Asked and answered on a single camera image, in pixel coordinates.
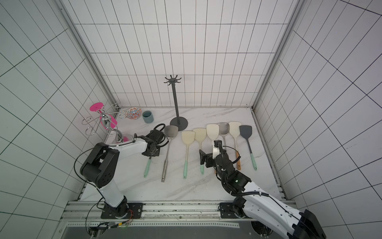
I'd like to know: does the teal ceramic cup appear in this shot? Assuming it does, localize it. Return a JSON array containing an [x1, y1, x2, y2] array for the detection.
[[142, 111, 154, 123]]

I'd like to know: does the grey spatula mint handle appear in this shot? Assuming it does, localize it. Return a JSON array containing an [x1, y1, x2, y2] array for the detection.
[[239, 125, 258, 171]]

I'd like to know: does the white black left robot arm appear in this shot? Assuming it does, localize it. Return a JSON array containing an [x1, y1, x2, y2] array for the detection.
[[80, 129, 169, 211]]

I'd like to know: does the cream spatula mint handle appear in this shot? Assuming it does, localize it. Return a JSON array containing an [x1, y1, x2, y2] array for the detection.
[[193, 128, 207, 175]]

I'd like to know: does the grey metal utensil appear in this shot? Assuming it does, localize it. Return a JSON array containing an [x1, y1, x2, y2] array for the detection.
[[161, 125, 179, 183]]

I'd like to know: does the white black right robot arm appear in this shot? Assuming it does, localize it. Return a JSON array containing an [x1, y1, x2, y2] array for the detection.
[[199, 148, 327, 239]]

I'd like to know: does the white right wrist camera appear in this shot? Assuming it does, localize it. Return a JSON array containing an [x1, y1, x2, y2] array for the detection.
[[212, 140, 223, 159]]

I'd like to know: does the grey utensil rack stand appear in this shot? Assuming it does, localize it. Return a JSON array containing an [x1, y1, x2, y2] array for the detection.
[[165, 75, 188, 131]]

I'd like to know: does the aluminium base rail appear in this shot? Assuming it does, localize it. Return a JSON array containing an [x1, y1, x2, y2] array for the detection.
[[61, 201, 265, 228]]

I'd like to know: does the cream spatula light wood handle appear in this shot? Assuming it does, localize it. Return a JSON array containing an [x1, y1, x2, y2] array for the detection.
[[229, 121, 242, 157]]

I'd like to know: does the cream spoon mint handle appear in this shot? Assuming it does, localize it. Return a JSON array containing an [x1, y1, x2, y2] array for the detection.
[[182, 130, 196, 179]]

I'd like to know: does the pink plastic wine glass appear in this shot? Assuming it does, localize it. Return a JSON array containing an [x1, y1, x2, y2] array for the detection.
[[90, 102, 117, 130]]

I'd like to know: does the grey utensil mint handle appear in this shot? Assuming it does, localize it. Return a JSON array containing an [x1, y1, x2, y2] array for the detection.
[[144, 156, 152, 178]]

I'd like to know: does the chrome wine glass holder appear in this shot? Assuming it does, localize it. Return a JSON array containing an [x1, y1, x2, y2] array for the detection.
[[82, 102, 129, 144]]

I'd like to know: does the cream utensil dark wood handle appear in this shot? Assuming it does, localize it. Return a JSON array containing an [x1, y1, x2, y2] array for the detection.
[[218, 122, 230, 145]]

